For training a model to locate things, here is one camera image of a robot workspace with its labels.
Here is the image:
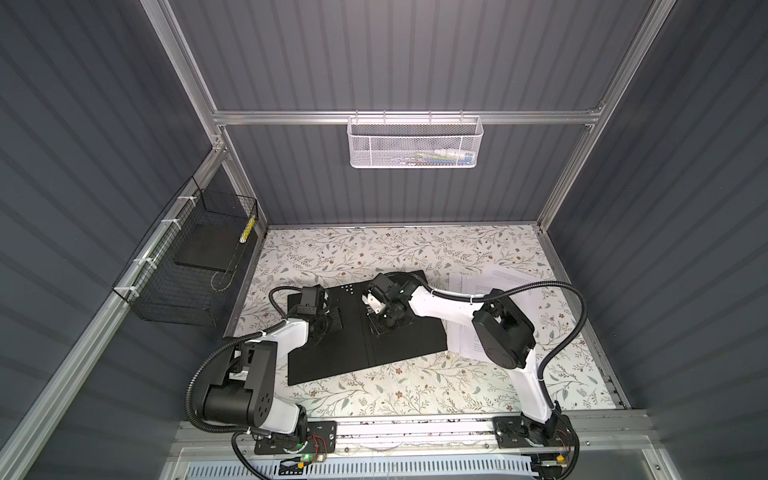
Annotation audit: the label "blue folder with black inside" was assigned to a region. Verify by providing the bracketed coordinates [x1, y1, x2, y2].
[287, 281, 447, 386]

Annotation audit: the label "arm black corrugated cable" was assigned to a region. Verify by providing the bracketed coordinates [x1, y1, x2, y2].
[389, 269, 589, 445]
[184, 285, 313, 434]

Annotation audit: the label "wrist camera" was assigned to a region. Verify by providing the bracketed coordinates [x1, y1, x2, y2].
[296, 285, 326, 316]
[362, 283, 389, 314]

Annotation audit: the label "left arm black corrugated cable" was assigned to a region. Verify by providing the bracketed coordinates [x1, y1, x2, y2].
[184, 285, 313, 434]

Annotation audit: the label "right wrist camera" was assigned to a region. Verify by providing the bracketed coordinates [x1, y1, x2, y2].
[362, 283, 389, 314]

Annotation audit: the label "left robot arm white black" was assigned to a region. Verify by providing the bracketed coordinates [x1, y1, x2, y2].
[184, 285, 340, 443]

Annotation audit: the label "black pad in basket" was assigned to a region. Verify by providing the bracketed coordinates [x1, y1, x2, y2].
[174, 224, 245, 272]

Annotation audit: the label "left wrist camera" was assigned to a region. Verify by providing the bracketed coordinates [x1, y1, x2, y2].
[296, 285, 326, 316]

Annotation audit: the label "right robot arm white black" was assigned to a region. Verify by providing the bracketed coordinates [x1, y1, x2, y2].
[362, 272, 571, 446]

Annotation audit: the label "white ventilated cable duct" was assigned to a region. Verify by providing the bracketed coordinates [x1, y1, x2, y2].
[182, 455, 535, 480]

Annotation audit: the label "white wire mesh basket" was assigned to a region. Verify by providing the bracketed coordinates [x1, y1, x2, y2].
[346, 115, 484, 169]

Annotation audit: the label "printed paper sheet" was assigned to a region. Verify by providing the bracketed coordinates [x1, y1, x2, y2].
[448, 266, 539, 296]
[445, 315, 489, 362]

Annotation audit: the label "black wire basket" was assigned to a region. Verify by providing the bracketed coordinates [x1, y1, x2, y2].
[113, 180, 259, 327]

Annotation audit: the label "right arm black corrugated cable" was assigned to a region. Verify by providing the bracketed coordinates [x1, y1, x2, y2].
[389, 269, 589, 445]

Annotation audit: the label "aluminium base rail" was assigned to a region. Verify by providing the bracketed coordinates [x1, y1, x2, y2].
[247, 412, 583, 455]

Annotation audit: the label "pens in white basket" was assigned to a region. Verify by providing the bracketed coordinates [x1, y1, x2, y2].
[398, 149, 476, 167]

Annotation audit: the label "printed paper sheet near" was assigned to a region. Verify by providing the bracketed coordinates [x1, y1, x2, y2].
[445, 315, 489, 362]

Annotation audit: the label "yellow marker in basket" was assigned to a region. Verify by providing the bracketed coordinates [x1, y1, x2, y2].
[239, 216, 256, 244]

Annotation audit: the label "printed paper sheet far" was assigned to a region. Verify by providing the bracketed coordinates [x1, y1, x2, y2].
[448, 266, 539, 296]

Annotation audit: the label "aluminium frame of enclosure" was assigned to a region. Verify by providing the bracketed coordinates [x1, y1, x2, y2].
[1, 1, 653, 479]

